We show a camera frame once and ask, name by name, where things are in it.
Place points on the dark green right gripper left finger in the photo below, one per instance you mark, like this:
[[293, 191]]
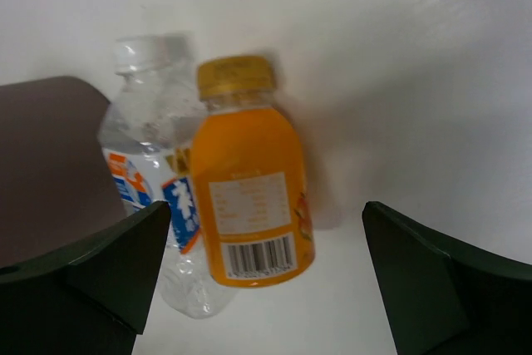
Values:
[[89, 297]]

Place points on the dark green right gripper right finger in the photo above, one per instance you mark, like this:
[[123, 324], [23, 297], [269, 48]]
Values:
[[445, 296]]

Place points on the clear bottle orange-blue label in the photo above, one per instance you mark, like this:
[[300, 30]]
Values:
[[145, 138]]

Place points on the orange juice bottle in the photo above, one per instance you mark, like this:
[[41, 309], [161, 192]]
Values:
[[249, 175]]

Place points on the brown plastic bin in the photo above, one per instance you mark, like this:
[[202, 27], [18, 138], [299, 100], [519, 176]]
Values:
[[55, 184]]

